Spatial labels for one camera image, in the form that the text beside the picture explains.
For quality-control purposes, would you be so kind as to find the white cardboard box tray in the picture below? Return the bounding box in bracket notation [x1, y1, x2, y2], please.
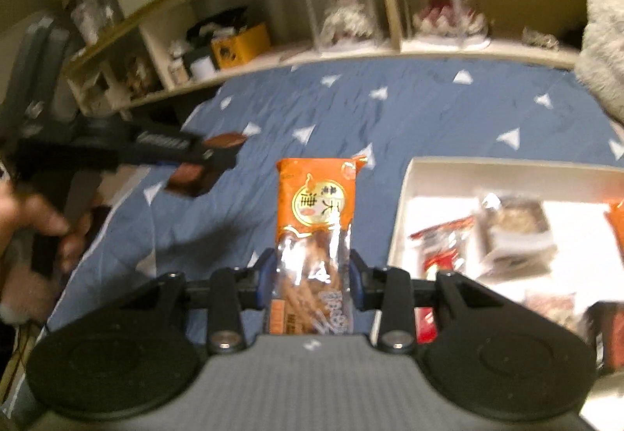
[370, 156, 624, 431]

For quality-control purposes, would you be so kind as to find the dark brown cake packet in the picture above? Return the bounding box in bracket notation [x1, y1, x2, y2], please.
[477, 190, 557, 280]

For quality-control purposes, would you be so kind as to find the person's left hand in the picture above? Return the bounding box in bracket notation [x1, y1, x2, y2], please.
[1, 181, 92, 323]

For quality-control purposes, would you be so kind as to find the yellow box on shelf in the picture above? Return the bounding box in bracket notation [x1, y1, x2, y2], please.
[211, 23, 271, 70]

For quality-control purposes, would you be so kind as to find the small trinket on shelf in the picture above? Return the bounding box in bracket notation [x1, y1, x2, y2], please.
[521, 27, 560, 51]

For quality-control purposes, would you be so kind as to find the fluffy white cushion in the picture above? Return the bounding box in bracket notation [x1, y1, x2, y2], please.
[574, 0, 624, 121]

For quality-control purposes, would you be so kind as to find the blue quilt with triangles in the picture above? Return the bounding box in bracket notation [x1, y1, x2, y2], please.
[48, 58, 623, 330]

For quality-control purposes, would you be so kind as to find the brown foil snack packet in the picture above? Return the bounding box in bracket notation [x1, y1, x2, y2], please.
[165, 132, 248, 197]

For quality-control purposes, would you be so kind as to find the wooden headboard shelf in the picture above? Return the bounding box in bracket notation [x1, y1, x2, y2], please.
[64, 0, 586, 115]

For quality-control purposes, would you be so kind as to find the red wrapped snack packet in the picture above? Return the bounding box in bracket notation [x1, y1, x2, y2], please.
[408, 214, 477, 344]

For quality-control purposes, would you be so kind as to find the white pink-lettered snack packet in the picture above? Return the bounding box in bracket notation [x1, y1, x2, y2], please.
[523, 294, 578, 333]

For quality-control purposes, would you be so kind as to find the clear display case red doll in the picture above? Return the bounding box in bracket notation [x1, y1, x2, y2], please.
[404, 0, 490, 50]

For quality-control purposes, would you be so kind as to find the orange snack stick packet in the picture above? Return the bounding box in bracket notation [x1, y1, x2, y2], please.
[266, 155, 368, 335]

